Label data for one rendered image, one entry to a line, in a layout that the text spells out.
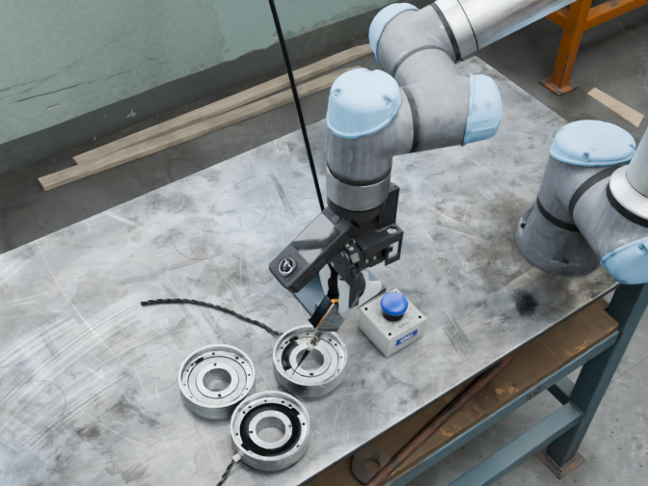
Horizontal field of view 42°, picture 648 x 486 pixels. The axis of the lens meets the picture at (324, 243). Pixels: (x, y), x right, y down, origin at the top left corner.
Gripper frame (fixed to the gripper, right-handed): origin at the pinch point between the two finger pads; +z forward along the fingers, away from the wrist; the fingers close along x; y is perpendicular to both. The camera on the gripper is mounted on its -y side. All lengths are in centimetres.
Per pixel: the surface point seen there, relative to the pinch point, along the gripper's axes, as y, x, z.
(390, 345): 7.7, -3.3, 10.3
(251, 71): 77, 165, 89
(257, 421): -14.8, -4.3, 10.1
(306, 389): -6.7, -3.4, 9.9
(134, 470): -31.2, -0.5, 13.0
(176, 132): 40, 149, 90
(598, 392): 64, -8, 62
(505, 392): 33, -7, 38
